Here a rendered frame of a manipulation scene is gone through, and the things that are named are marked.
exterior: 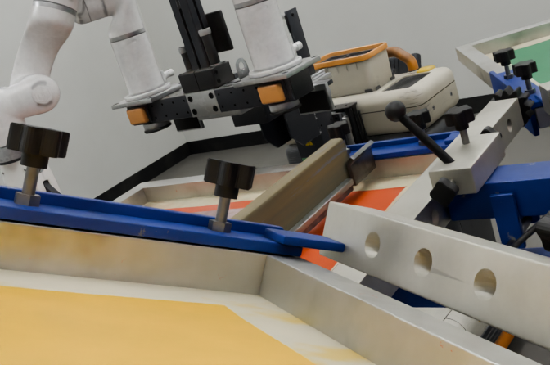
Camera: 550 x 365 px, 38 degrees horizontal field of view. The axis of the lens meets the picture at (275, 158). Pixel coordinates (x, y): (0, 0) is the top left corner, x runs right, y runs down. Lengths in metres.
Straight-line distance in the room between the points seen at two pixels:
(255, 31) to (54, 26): 0.44
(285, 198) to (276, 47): 0.62
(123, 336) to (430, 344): 0.18
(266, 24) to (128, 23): 0.44
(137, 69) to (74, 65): 3.81
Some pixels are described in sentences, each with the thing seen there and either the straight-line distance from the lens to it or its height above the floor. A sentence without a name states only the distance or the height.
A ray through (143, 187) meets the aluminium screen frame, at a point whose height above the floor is 0.99.
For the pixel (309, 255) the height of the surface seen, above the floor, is 0.96.
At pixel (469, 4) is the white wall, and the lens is 5.09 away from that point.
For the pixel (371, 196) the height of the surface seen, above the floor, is 0.96.
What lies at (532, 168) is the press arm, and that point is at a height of 1.04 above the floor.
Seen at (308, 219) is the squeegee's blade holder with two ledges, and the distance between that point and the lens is 1.22.
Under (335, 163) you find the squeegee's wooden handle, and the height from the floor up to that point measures 1.03.
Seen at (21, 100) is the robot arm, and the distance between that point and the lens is 1.54.
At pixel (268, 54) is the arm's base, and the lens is 1.75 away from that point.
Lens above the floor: 1.40
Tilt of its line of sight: 15 degrees down
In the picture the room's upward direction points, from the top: 18 degrees counter-clockwise
